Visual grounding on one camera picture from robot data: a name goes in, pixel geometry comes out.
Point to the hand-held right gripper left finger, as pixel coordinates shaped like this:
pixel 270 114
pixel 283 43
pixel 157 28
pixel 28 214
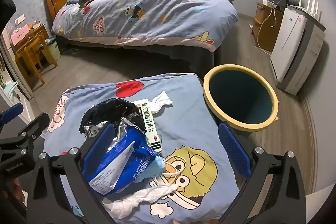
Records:
pixel 98 145

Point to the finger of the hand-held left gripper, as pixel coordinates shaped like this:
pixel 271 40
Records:
pixel 13 109
pixel 36 125

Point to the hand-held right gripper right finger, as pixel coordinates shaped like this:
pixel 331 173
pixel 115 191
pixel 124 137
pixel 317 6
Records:
pixel 233 150

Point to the black plastic bag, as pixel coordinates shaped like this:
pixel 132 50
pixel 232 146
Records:
pixel 110 108

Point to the blue wet wipes packet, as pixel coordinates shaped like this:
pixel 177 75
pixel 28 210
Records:
pixel 136 153

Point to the yellow-rimmed dark waste bin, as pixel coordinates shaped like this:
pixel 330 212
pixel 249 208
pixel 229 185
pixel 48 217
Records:
pixel 236 98

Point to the white medicine box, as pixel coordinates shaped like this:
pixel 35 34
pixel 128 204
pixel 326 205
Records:
pixel 148 127

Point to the white tissue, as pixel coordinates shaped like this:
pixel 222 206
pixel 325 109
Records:
pixel 136 197
pixel 162 102

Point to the printed blue cushion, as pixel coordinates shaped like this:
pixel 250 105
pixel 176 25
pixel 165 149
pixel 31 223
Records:
pixel 194 129

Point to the wooden stool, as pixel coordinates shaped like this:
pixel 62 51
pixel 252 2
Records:
pixel 29 52

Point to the small white waste bin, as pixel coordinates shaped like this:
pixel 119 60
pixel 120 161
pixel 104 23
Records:
pixel 53 49

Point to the pink box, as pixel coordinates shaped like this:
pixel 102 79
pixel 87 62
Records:
pixel 19 35

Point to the wooden nightstand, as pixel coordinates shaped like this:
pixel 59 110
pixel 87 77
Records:
pixel 39 29

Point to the white air purifier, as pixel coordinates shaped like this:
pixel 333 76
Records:
pixel 288 50

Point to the wooden cabinet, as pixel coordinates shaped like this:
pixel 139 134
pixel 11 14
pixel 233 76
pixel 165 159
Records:
pixel 267 29

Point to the bed with cartoon duvet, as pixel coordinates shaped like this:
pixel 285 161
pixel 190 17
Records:
pixel 157 8

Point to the white power strip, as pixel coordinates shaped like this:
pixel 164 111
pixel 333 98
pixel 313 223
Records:
pixel 270 3

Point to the white router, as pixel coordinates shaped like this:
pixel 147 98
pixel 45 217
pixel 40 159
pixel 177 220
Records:
pixel 314 7

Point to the white wall socket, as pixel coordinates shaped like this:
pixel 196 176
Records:
pixel 20 20

